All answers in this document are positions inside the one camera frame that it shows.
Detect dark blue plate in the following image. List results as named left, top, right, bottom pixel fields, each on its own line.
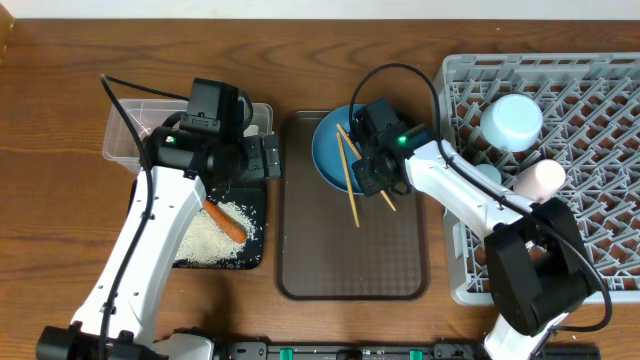
left=311, top=105, right=350, bottom=192

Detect orange carrot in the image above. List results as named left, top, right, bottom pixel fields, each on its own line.
left=203, top=201, right=247, bottom=244

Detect light blue cup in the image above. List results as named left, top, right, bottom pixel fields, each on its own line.
left=475, top=164, right=502, bottom=186

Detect light blue rice bowl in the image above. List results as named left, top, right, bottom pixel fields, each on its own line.
left=480, top=94, right=543, bottom=152

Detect pink cup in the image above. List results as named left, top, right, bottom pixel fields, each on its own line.
left=513, top=159, right=566, bottom=203

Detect grey dishwasher rack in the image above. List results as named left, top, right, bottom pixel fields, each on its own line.
left=435, top=53, right=639, bottom=304

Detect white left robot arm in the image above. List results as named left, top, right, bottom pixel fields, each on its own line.
left=36, top=118, right=281, bottom=359

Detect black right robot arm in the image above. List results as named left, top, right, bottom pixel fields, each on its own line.
left=349, top=99, right=602, bottom=359

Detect spilled white rice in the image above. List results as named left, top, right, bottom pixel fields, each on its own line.
left=174, top=185, right=264, bottom=267

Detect brown serving tray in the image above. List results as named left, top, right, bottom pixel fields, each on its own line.
left=276, top=111, right=429, bottom=300

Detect clear plastic bin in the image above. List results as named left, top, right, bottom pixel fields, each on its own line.
left=102, top=99, right=274, bottom=174

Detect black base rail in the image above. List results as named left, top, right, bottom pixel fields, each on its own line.
left=154, top=327, right=601, bottom=360

